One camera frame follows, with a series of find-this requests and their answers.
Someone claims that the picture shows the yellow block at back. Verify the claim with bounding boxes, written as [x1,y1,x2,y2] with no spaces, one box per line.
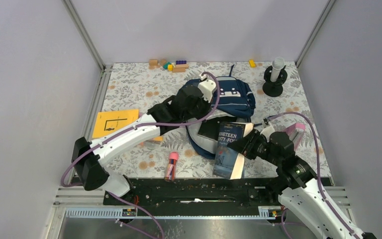
[248,59,257,68]

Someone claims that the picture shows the pink pencil case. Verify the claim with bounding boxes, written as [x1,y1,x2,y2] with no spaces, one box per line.
[284,123,306,151]

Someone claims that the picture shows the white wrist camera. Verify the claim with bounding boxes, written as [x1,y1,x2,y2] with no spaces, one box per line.
[197,74,216,103]
[261,119,276,142]

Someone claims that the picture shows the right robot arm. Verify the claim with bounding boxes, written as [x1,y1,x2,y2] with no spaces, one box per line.
[228,129,375,239]

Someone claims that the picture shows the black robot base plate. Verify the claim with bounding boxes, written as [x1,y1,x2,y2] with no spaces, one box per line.
[122,178,286,217]

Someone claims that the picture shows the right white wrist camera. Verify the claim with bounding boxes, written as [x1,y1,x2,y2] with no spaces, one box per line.
[261,119,276,142]

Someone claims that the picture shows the purple toy block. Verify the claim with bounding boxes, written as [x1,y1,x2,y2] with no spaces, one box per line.
[176,60,187,65]

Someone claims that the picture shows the purple cable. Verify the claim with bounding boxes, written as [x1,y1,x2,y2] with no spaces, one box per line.
[263,112,363,239]
[60,71,221,239]

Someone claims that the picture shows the pink topped pen tube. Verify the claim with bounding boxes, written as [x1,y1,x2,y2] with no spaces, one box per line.
[164,152,179,182]

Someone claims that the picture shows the long wooden block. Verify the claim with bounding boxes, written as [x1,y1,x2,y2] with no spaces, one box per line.
[171,64,189,73]

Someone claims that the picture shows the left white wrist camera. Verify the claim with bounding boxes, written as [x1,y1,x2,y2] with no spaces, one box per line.
[197,74,216,103]

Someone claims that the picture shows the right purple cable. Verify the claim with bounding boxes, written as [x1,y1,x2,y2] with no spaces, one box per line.
[263,112,363,239]

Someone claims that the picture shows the teal toy block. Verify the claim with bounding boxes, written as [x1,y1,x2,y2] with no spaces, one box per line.
[163,62,171,70]

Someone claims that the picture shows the yellow book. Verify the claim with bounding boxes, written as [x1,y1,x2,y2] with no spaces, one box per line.
[92,109,139,139]

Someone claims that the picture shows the floral table cloth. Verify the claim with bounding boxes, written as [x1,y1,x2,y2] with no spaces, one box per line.
[102,62,331,178]

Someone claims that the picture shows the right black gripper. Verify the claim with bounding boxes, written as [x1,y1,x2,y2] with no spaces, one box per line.
[227,128,281,166]

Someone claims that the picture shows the black microphone stand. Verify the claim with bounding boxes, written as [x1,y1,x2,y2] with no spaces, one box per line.
[262,65,287,97]

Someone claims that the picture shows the black notebook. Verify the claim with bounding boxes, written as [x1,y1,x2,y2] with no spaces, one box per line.
[197,118,222,141]

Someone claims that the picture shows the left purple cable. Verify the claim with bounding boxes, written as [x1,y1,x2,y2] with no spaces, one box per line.
[60,71,221,239]

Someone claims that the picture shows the navy blue student backpack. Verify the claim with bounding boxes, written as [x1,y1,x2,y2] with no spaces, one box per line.
[186,71,256,159]

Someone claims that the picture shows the wooden cube block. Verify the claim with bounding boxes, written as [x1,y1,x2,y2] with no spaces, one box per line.
[149,59,159,66]

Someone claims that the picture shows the orange pink highlighter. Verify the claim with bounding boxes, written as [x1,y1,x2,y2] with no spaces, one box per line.
[140,136,163,147]

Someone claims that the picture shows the dark blue book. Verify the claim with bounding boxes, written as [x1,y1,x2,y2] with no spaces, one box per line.
[213,122,254,180]

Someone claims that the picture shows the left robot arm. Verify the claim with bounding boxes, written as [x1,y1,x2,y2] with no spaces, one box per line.
[72,84,218,205]

